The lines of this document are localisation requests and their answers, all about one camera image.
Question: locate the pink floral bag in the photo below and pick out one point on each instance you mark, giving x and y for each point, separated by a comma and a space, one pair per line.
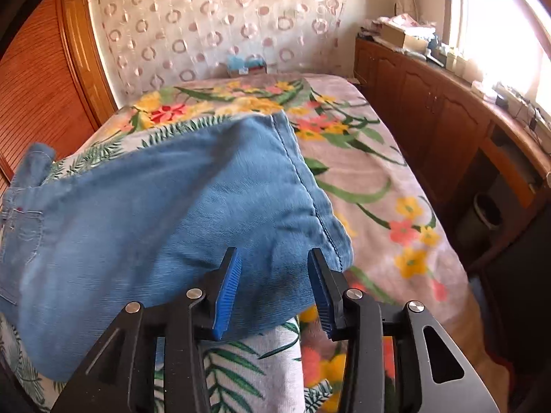
402, 20

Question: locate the open cardboard box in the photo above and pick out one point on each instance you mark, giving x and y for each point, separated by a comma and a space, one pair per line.
400, 36

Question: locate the blue denim pants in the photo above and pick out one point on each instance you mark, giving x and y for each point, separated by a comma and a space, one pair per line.
172, 223

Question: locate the floral blanket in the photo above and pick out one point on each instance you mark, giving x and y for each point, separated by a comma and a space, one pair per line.
379, 172

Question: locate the circle patterned sheer curtain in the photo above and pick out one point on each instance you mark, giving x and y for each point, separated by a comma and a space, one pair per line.
193, 30

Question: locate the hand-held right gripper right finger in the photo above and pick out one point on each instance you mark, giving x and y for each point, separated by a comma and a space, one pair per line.
323, 297

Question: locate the slatted wooden wardrobe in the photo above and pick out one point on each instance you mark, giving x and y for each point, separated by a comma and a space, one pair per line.
38, 73

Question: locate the long wooden cabinet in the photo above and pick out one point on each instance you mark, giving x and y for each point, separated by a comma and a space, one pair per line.
430, 107

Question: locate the cardboard box with blue cloth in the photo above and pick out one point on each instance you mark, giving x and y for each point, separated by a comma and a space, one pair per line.
245, 69

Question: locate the window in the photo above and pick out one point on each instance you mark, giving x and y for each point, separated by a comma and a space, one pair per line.
495, 21

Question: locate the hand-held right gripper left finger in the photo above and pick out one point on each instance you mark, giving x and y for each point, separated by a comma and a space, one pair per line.
226, 297

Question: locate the round waste bin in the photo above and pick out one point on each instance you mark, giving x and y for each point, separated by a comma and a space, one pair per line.
486, 215

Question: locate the leaf print sheet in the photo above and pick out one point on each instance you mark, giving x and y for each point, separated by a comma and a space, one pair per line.
241, 370

